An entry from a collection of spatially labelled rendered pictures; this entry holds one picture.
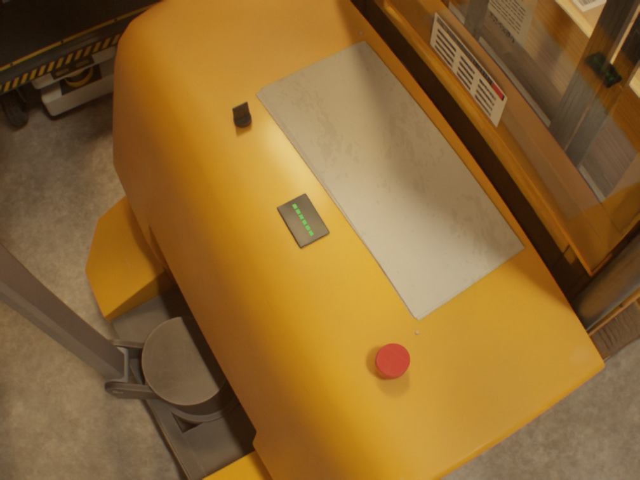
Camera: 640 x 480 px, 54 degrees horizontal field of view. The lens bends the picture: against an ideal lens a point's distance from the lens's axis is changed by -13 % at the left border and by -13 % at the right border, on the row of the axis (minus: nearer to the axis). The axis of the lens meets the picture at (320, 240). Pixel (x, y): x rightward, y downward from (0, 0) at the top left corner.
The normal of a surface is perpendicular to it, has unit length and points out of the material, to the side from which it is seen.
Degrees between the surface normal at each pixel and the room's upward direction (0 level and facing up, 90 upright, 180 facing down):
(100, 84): 90
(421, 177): 0
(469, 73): 90
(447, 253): 0
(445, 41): 90
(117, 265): 22
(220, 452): 0
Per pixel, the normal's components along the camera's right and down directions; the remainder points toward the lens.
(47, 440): -0.01, -0.37
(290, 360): -0.62, 0.06
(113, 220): -0.33, -0.18
